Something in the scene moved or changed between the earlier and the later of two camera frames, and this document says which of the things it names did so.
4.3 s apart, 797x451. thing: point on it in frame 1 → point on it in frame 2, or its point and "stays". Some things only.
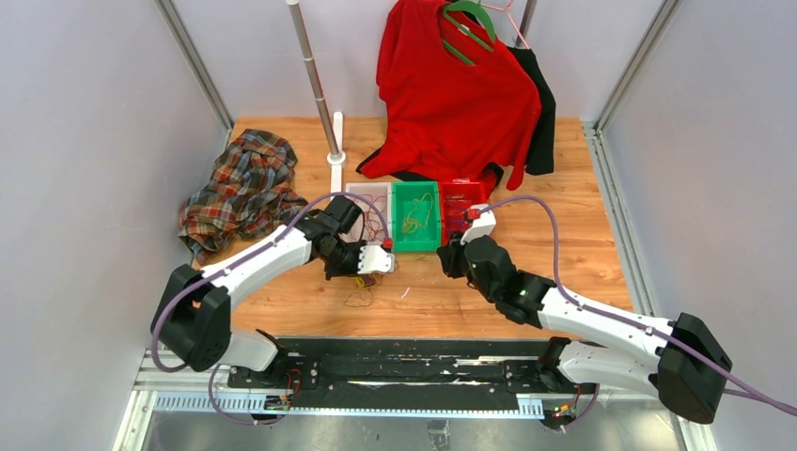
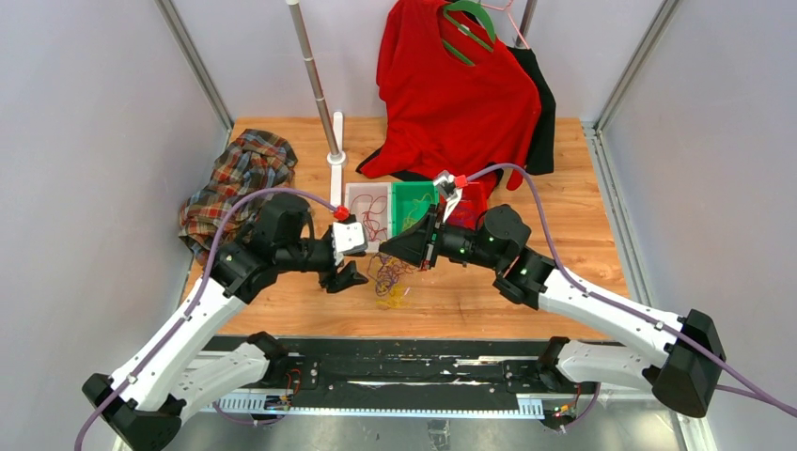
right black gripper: [450, 255] → [410, 246]
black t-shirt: [541, 160] stays
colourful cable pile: [366, 282] → [388, 274]
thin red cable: [374, 222] stays
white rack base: [336, 161] stays
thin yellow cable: [418, 213] stays
